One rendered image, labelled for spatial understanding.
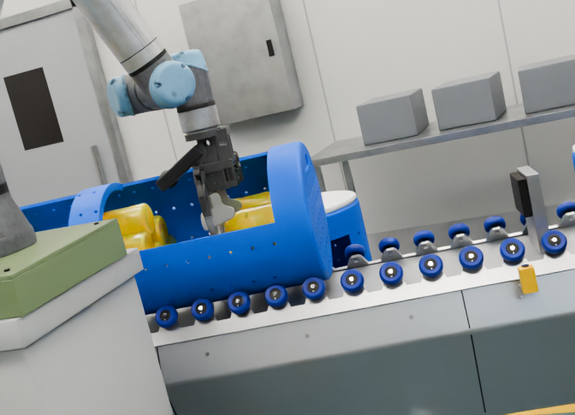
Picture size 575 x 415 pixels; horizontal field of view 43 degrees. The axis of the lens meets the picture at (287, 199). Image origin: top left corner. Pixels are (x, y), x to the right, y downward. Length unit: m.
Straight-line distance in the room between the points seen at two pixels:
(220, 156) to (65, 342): 0.51
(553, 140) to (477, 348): 3.33
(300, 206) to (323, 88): 3.48
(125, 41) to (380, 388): 0.80
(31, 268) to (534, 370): 0.94
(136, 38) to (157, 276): 0.46
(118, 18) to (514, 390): 1.00
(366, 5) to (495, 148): 1.18
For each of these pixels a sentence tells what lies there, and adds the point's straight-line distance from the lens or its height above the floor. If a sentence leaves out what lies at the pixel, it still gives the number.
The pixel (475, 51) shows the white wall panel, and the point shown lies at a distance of 4.64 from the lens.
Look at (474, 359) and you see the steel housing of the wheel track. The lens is 1.46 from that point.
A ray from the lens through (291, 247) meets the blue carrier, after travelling 1.37.
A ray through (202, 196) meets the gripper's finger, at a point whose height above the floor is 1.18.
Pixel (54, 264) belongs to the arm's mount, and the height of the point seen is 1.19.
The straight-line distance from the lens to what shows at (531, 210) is 1.47.
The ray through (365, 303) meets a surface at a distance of 1.41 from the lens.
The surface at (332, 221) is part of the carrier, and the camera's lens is 1.77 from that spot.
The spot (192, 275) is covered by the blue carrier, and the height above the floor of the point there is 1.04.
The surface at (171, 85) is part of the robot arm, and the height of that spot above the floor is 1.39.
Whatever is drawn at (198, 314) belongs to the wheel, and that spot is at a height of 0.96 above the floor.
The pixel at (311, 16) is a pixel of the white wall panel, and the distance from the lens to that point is 4.81.
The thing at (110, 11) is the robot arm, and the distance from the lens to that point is 1.23.
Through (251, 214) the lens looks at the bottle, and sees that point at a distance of 1.43.
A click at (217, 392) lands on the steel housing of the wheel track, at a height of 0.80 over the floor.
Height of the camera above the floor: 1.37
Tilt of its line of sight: 9 degrees down
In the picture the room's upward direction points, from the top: 14 degrees counter-clockwise
